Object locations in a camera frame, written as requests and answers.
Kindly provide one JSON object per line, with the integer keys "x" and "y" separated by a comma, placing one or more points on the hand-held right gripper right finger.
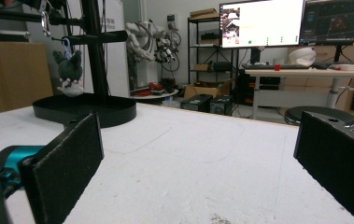
{"x": 336, "y": 161}

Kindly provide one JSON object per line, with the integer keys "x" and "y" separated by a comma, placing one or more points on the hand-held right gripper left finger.
{"x": 62, "y": 168}

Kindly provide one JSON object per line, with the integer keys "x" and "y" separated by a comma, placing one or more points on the silver carabiner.
{"x": 44, "y": 23}

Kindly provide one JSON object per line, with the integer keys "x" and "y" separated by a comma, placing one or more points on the grey and white plush toy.
{"x": 70, "y": 70}

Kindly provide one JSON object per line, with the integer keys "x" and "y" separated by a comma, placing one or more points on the black stand with tray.
{"x": 96, "y": 62}

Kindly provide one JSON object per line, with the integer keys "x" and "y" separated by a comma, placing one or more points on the black round stool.
{"x": 318, "y": 113}

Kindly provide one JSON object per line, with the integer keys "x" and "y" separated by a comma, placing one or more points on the large cardboard panel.
{"x": 9, "y": 77}

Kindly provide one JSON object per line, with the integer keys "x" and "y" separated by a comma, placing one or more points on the wooden standing desk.
{"x": 305, "y": 73}

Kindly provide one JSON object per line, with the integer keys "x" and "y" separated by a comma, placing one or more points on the white bowl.
{"x": 349, "y": 67}

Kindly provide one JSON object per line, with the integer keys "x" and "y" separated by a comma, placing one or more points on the white rounded cover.
{"x": 302, "y": 57}

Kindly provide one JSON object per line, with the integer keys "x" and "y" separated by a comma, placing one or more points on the small red object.
{"x": 277, "y": 67}

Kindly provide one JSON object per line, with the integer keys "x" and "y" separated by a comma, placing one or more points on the white round table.
{"x": 156, "y": 95}

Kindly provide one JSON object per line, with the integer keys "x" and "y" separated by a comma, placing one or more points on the black keyboard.
{"x": 258, "y": 66}

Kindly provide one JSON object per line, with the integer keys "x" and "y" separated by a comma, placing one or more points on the black computer box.
{"x": 196, "y": 102}
{"x": 223, "y": 105}

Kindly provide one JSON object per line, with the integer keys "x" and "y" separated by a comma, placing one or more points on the monitor with dark screen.
{"x": 336, "y": 21}

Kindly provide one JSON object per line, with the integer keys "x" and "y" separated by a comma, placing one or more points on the cardboard box with open flaps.
{"x": 202, "y": 90}

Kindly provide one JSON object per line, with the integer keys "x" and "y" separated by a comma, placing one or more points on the monitor with white screen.
{"x": 268, "y": 21}

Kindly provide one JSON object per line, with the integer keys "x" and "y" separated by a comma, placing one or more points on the black shelf rack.
{"x": 193, "y": 46}

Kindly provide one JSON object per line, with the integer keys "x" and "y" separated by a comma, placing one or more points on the flat cardboard boxes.
{"x": 204, "y": 14}

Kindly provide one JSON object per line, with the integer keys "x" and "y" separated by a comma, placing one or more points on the grey wall box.
{"x": 172, "y": 21}

